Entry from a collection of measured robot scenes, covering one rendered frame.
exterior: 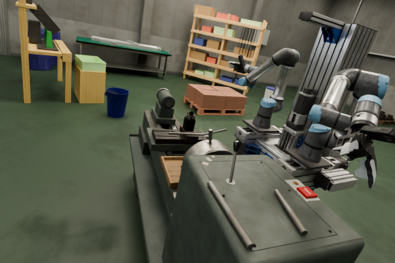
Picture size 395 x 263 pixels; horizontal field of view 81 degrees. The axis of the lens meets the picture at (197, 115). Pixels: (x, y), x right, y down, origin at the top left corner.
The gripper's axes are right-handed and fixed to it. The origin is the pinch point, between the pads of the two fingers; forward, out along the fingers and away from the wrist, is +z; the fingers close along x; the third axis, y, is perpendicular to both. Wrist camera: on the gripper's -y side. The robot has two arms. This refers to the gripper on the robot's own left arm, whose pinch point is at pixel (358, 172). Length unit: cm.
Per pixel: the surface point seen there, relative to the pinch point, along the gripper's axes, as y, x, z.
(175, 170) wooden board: 109, 15, 2
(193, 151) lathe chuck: 72, 24, 0
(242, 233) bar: 19.9, 11.8, 31.2
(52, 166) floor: 280, 90, 44
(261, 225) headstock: 23.0, 4.7, 23.8
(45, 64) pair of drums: 621, 334, -130
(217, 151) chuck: 62, 17, -5
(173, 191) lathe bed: 97, 11, 17
